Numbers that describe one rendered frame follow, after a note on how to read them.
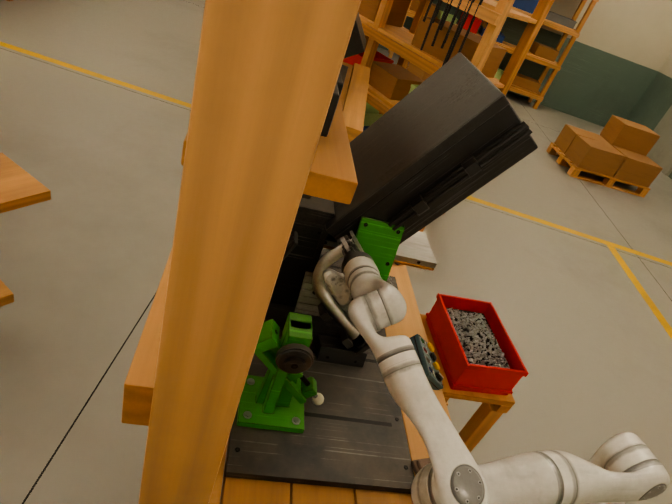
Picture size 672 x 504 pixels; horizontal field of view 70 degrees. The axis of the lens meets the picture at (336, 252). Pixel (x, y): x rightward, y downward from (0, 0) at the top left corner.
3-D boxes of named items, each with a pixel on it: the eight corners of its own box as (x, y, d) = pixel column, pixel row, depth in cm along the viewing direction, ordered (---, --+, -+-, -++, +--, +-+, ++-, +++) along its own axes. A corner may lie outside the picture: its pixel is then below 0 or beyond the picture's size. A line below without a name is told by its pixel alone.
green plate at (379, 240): (373, 286, 134) (397, 216, 127) (380, 300, 126) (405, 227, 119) (334, 278, 131) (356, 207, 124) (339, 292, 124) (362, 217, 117)
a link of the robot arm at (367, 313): (341, 298, 86) (368, 371, 80) (386, 280, 86) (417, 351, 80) (346, 308, 93) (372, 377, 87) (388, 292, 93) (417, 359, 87)
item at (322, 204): (301, 248, 164) (330, 161, 145) (302, 310, 140) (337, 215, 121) (248, 237, 160) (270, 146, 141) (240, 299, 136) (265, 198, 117)
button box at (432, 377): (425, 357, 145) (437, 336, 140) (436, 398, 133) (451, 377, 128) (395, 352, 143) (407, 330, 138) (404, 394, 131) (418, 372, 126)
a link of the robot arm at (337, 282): (320, 272, 102) (323, 284, 97) (366, 247, 102) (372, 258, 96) (339, 304, 106) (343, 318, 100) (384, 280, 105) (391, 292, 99)
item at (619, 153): (614, 171, 723) (646, 125, 682) (643, 197, 659) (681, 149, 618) (545, 150, 698) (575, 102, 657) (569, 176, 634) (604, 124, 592)
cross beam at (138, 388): (241, 106, 173) (246, 82, 168) (157, 427, 69) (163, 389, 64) (227, 102, 171) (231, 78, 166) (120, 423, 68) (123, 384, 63)
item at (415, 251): (421, 240, 153) (425, 232, 151) (432, 271, 140) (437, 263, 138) (303, 213, 144) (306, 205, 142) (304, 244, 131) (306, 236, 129)
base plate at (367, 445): (361, 222, 194) (362, 218, 193) (414, 494, 106) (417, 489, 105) (258, 199, 185) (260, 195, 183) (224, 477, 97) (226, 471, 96)
